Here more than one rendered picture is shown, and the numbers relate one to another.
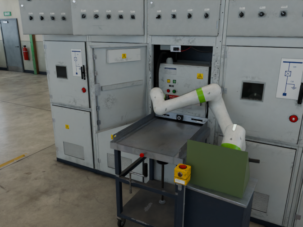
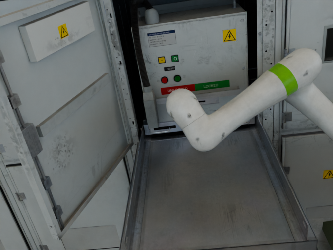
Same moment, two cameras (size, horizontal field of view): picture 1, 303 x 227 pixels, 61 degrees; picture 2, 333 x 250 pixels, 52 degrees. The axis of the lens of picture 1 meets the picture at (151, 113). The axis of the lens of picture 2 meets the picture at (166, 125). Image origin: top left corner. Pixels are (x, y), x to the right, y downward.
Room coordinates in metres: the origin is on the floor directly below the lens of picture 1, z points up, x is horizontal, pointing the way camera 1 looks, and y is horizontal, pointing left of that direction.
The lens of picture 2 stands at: (1.12, 0.42, 1.71)
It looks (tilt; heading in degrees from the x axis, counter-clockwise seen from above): 29 degrees down; 337
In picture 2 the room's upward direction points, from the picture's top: 9 degrees counter-clockwise
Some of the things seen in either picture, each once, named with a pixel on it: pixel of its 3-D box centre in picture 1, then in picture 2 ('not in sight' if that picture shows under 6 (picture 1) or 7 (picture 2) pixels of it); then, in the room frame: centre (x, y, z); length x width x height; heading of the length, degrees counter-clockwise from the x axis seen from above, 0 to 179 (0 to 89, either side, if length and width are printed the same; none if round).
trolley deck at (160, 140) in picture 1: (163, 137); (206, 185); (2.05, -0.10, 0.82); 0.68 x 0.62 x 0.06; 152
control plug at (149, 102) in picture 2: not in sight; (150, 107); (2.43, -0.06, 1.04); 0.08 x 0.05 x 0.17; 152
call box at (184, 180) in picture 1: (182, 174); not in sight; (1.41, -0.19, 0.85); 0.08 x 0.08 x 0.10; 62
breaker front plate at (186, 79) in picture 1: (181, 91); (193, 74); (2.39, -0.28, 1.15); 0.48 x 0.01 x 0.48; 62
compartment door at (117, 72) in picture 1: (121, 86); (74, 104); (2.32, 0.27, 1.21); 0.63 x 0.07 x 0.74; 133
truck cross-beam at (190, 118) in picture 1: (181, 116); (198, 121); (2.40, -0.29, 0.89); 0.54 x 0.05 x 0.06; 62
